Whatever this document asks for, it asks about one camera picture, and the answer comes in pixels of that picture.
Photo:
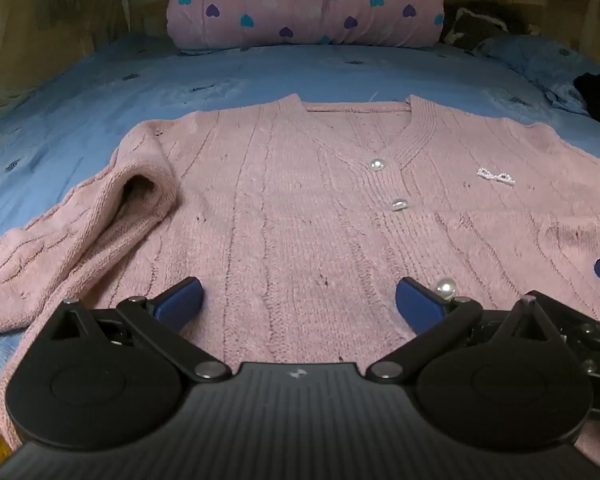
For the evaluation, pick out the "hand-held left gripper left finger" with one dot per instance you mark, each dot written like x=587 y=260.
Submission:
x=180 y=301

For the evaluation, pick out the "pink knitted cardigan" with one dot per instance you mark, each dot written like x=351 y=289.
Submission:
x=290 y=210

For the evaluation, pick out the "pink heart-pattern pillow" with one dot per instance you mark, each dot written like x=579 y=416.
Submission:
x=305 y=5

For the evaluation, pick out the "blue dandelion print bedsheet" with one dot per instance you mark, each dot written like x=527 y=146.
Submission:
x=70 y=110

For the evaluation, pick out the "dark patterned cloth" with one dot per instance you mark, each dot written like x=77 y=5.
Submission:
x=475 y=25

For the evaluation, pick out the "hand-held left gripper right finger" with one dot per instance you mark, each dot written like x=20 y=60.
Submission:
x=420 y=305

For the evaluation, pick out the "blue pillow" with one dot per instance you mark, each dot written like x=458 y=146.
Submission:
x=530 y=60

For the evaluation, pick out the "translucent bed net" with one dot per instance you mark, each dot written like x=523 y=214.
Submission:
x=40 y=35

